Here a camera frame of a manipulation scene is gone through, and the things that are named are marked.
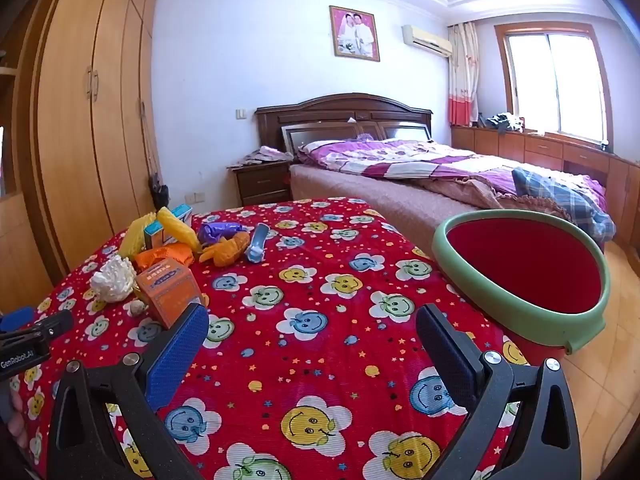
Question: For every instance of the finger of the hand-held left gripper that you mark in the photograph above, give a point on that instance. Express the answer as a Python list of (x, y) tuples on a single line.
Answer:
[(50, 324), (15, 318)]

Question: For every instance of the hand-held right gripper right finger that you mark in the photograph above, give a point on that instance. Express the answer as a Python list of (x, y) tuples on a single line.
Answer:
[(449, 355)]

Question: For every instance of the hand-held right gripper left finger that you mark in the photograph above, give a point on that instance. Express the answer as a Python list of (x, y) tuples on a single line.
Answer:
[(177, 350)]

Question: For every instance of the red bin with green rim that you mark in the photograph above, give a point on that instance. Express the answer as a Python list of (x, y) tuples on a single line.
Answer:
[(525, 265)]

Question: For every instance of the purple plastic wrapper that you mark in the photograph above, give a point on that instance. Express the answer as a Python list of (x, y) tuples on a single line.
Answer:
[(217, 232)]

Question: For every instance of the person's left hand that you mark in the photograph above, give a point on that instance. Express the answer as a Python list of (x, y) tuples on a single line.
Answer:
[(16, 412)]

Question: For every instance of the orange cardboard box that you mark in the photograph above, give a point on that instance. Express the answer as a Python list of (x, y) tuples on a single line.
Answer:
[(170, 292)]

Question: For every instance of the bright orange plastic wrapper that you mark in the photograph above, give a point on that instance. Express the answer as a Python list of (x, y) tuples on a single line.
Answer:
[(165, 257)]

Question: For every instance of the mustard orange plastic wrapper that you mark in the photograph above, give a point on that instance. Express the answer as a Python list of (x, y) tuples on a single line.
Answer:
[(227, 251)]

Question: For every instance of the small blue and orange box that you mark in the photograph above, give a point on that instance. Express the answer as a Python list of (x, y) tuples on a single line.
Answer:
[(152, 235)]

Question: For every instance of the yellow plastic wrapper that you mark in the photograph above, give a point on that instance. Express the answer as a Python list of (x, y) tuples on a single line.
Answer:
[(179, 231)]

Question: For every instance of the yellow foam fruit net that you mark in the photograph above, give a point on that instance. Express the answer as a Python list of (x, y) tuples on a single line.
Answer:
[(134, 237)]

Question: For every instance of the light blue plastic piece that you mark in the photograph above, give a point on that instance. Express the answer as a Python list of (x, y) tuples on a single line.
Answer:
[(256, 247)]

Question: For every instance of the red smiley flower tablecloth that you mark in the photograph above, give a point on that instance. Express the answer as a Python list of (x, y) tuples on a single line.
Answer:
[(310, 320)]

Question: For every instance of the black hanging bag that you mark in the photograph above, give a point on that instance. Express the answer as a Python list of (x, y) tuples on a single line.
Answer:
[(160, 192)]

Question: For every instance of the bed with brown cover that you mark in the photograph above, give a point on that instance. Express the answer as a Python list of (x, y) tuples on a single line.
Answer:
[(380, 195)]

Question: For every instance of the dark wooden nightstand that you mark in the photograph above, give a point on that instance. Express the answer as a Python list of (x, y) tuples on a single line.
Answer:
[(262, 182)]

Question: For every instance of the blue plaid cloth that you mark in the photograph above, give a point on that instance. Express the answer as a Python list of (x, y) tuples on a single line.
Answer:
[(565, 195)]

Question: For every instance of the purple patchwork quilt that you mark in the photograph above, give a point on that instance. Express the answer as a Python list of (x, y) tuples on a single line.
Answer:
[(400, 160)]

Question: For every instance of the folded pink clothes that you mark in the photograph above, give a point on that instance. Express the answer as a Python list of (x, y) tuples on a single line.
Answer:
[(260, 156)]

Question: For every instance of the wooden wardrobe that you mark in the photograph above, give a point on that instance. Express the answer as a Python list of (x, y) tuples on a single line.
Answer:
[(90, 110)]

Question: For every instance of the low wooden window cabinet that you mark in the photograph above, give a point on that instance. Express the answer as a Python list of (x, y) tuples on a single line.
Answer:
[(550, 152)]

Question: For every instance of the dark items on cabinet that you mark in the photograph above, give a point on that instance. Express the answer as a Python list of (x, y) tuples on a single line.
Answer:
[(502, 121)]

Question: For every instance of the dark wooden headboard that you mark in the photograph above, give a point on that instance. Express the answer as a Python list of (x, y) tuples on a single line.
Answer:
[(330, 115)]

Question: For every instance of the white and red curtain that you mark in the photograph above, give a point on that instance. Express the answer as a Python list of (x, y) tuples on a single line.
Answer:
[(461, 80)]

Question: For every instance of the wall power socket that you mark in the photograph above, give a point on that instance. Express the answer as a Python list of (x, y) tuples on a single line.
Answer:
[(199, 196)]

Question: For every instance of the wall light switch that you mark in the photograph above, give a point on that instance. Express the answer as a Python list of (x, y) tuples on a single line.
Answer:
[(241, 114)]

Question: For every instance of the wooden frame window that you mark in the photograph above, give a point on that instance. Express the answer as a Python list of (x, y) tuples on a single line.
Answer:
[(555, 80)]

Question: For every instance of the wall air conditioner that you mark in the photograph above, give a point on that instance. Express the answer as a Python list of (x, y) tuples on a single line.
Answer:
[(425, 40)]

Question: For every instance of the framed wall photo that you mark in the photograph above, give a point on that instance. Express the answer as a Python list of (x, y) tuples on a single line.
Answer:
[(354, 33)]

